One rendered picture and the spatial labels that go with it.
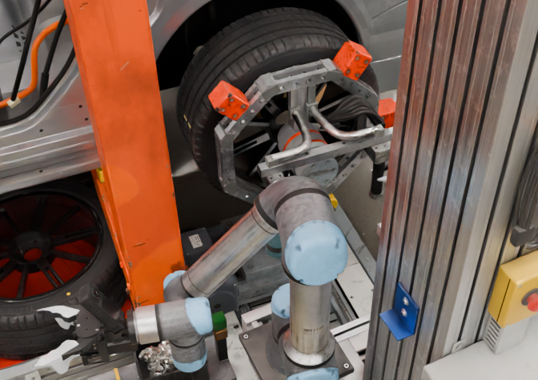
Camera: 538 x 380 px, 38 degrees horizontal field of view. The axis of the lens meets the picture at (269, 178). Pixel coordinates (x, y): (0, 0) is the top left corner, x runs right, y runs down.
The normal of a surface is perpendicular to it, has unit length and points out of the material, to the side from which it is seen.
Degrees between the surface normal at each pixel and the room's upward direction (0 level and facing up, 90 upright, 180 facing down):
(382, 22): 90
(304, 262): 82
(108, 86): 90
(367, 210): 0
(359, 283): 0
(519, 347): 0
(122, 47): 90
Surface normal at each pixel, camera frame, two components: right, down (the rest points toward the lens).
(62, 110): 0.37, 0.64
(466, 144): -0.90, 0.31
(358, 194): -0.02, -0.72
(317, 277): 0.18, 0.59
